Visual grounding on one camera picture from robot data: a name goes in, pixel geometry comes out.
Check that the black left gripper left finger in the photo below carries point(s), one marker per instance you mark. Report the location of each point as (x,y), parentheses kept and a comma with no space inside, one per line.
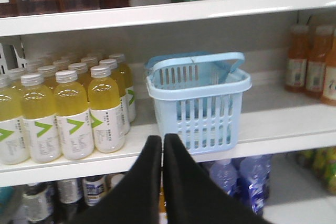
(135,199)

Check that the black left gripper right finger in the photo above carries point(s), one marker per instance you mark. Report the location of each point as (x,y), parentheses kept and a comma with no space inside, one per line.
(191,196)

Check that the light blue plastic basket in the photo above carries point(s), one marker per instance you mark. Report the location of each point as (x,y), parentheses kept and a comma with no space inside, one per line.
(198,96)

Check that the blue sports drink bottle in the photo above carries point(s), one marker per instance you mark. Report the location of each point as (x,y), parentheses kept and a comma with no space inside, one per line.
(253,175)
(225,176)

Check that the dark tea bottle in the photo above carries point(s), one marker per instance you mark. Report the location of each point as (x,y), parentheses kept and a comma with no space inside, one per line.
(94,189)
(38,204)
(69,190)

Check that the pale green drink bottle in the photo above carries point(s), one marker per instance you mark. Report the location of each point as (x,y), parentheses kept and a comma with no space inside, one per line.
(13,144)
(72,115)
(105,110)
(39,118)

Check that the orange C100 juice bottle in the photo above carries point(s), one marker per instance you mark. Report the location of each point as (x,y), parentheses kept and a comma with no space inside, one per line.
(328,92)
(316,67)
(297,57)

